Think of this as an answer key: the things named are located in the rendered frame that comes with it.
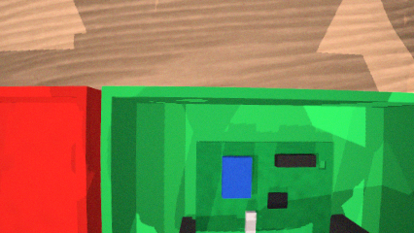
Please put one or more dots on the green circuit board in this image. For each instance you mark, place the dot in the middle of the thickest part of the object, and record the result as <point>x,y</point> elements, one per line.
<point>263,187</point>

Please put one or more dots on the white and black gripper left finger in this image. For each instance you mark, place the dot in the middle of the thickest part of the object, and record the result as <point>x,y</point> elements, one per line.
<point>188,225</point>

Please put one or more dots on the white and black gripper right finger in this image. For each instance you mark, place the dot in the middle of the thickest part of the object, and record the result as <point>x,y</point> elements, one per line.
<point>342,224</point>

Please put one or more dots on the green open bin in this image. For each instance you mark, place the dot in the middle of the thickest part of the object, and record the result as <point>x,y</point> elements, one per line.
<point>149,135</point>

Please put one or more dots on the red bin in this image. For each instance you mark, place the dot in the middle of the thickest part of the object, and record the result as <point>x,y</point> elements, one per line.
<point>50,164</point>

